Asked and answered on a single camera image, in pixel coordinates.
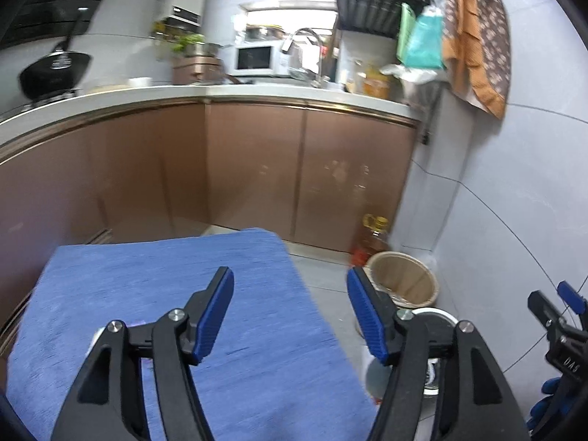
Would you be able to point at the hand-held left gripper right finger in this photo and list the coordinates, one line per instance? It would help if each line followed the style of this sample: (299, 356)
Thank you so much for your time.
(367, 317)

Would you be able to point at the light green plastic bag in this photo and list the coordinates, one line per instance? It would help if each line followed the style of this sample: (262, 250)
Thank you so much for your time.
(405, 32)

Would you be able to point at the teal plastic bag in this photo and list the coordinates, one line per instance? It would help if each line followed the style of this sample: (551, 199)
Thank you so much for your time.
(425, 41)

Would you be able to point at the yellow oil bottle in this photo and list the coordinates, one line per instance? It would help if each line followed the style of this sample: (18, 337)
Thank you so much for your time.
(375, 83)

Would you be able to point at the white round container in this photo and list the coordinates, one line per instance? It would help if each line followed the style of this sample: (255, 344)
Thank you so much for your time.
(432, 330)

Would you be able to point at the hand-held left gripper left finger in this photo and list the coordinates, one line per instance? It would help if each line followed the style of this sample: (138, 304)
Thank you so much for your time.
(213, 317)

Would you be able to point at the black range hood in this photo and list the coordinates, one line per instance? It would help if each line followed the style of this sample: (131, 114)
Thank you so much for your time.
(50, 18)

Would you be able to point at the white microwave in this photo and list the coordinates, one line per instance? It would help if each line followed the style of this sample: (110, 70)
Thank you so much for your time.
(257, 57)

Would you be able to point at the brown pot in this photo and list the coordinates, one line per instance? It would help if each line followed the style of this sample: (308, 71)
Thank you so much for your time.
(195, 69)

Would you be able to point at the beige trash bin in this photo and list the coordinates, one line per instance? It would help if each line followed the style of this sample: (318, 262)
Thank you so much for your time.
(404, 280)

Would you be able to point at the orange brown patterned cloth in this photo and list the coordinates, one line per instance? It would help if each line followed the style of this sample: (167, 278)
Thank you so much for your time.
(477, 41)

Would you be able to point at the black wok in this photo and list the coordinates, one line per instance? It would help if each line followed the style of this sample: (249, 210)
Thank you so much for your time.
(55, 73)

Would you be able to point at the large cooking oil bottle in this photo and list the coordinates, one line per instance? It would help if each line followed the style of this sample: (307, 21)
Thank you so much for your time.
(373, 241)

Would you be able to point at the white plastic bag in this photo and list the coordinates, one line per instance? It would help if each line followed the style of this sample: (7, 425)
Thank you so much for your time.
(413, 80)

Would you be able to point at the brown kitchen cabinet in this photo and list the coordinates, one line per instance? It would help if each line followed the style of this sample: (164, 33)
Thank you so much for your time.
(257, 170)

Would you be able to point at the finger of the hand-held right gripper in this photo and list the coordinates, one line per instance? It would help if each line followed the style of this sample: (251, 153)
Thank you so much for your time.
(572, 296)
(544, 308)

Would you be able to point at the blue towel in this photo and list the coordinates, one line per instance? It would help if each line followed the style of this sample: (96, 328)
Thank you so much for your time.
(257, 312)

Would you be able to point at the steel faucet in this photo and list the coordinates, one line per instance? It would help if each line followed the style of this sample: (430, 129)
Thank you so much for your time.
(310, 50)

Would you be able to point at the person's right hand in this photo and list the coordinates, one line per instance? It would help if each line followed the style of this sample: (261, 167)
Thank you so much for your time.
(544, 399)

